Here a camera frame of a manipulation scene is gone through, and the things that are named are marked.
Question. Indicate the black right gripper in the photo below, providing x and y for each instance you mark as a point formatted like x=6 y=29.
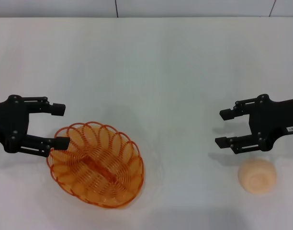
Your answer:
x=275 y=119

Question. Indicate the orange plastic woven basket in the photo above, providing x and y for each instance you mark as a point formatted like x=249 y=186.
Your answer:
x=101 y=170

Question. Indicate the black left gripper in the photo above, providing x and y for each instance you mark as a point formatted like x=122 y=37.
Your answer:
x=11 y=119

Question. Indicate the pale orange foam bun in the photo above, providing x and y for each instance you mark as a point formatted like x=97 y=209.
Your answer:
x=256 y=177

